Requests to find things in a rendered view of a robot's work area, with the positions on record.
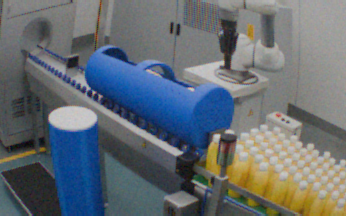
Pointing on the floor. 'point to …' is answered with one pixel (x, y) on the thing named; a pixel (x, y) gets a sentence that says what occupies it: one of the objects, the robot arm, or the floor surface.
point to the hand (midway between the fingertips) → (227, 61)
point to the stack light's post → (218, 195)
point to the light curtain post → (101, 24)
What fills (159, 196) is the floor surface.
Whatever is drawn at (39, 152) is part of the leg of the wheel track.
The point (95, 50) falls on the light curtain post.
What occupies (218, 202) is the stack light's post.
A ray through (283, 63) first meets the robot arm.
